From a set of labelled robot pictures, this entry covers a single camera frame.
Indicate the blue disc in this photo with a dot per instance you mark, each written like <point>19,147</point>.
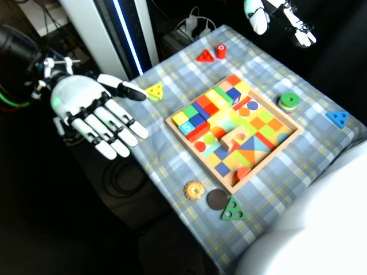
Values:
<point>252,105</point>

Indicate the green triangle piece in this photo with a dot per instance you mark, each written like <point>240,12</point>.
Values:
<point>229,213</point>

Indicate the white column with blue light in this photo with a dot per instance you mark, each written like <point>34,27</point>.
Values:
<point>86,28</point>

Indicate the yellow toy biscuit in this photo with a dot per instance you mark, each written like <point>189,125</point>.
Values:
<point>195,190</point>

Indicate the orange half disc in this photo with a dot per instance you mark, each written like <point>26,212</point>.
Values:
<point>243,172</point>

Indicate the red disc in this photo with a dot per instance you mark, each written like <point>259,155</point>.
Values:
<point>200,146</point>

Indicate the yellow triangle piece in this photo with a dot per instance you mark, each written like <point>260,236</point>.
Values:
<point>155,90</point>

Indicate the green disc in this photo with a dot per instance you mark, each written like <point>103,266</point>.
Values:
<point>209,139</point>

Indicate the wooden puzzle tray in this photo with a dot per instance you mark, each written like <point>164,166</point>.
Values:
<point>297,129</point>

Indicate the brown round toy cookie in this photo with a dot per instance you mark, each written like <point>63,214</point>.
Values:
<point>216,199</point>

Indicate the orange cube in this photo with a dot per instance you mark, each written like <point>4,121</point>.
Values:
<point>233,80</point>

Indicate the yellow numbered cube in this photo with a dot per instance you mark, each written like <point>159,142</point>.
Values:
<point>180,118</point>

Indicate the blue plaid cloth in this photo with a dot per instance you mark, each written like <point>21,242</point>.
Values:
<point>258,66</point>

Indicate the red cylinder piece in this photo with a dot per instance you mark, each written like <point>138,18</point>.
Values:
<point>220,53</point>

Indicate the red cube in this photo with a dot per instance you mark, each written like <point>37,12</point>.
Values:
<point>211,109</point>

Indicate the orange-red cube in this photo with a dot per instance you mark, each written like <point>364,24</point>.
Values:
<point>203,101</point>

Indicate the dark blue cube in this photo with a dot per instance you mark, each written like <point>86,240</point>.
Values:
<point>198,119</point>

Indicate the white power strip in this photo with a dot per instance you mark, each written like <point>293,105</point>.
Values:
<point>190,24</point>

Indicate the blue numbered cube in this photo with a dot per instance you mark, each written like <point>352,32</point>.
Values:
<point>232,94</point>

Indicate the green cube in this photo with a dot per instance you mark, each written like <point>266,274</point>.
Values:
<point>190,110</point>

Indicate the red triangle piece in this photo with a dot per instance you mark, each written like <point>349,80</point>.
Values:
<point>205,56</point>

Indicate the blue triangle piece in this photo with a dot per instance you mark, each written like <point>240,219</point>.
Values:
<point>338,118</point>

